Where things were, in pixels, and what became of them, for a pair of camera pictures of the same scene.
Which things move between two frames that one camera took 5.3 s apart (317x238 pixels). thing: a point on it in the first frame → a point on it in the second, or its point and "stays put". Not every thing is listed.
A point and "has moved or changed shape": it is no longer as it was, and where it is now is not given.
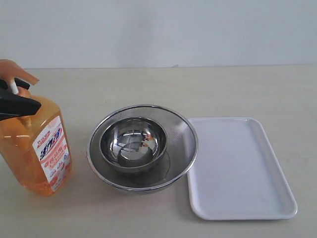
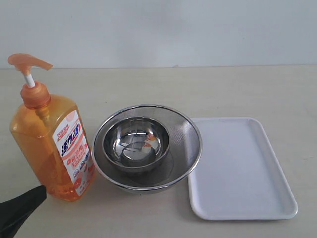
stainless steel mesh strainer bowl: (142, 148) has moved or changed shape
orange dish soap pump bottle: (35, 157) → (50, 136)
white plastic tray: (236, 175) stays put
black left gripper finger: (12, 105) → (13, 212)
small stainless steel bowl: (133, 145) stays put
